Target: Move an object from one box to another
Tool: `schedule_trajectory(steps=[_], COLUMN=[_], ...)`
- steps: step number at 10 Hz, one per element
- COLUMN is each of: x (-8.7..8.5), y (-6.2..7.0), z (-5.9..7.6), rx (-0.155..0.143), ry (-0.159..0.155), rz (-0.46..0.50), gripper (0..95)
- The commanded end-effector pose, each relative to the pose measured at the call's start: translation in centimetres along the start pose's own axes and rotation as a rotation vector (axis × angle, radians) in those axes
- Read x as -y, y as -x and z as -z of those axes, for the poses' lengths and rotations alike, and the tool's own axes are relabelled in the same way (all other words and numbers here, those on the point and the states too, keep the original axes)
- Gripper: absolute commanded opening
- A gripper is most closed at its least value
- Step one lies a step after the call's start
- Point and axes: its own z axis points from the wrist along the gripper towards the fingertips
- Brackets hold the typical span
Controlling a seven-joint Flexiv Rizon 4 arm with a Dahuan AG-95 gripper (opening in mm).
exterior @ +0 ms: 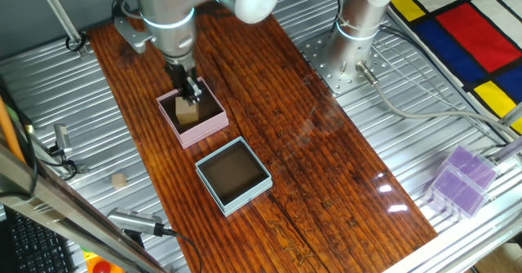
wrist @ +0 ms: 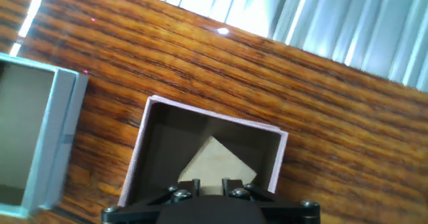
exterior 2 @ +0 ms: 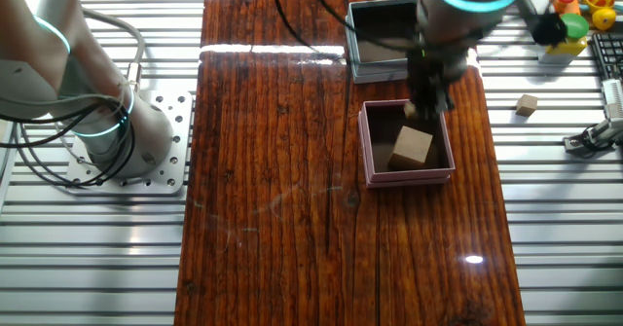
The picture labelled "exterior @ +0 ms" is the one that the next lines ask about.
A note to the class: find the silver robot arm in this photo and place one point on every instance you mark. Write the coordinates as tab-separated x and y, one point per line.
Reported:
171	4

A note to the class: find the aluminium pole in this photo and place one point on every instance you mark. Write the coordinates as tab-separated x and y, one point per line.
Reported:
61	14

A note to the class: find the silver camera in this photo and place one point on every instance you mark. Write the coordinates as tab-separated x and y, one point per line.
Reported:
132	221

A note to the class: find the orange pole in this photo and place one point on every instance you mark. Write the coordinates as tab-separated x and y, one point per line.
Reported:
9	132

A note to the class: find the small wooden cube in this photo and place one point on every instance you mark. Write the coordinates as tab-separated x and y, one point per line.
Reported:
119	181

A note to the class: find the brown wooden board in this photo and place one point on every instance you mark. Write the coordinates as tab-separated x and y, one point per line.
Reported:
326	163

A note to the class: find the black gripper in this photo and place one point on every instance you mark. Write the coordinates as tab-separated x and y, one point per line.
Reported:
181	74

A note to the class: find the clear box with purple contents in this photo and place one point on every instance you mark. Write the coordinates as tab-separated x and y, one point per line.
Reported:
458	193
473	168

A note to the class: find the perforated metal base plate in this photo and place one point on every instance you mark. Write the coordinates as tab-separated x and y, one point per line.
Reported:
326	75

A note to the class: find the black keyboard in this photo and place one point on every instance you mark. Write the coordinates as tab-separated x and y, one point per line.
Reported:
36	248

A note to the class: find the aluminium table edge profile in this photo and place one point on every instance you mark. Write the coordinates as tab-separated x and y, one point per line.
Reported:
469	232

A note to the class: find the pink cardboard box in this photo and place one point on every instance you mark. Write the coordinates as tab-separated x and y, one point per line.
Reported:
202	131

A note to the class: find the aluminium frame beam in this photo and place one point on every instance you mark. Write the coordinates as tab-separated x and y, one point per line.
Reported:
69	220

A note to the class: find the light blue cardboard box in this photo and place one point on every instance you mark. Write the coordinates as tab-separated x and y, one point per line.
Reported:
234	173

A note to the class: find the colourful block pattern cloth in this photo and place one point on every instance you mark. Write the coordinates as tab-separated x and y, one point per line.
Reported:
477	36

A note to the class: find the small grey camera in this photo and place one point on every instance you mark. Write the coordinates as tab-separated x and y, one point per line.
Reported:
63	139

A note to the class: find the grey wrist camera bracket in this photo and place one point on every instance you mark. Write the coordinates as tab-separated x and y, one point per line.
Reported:
132	34

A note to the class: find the red emergency stop button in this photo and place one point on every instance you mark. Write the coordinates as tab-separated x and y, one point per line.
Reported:
102	267

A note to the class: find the large wooden block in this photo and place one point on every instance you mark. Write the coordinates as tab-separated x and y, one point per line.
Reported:
187	115

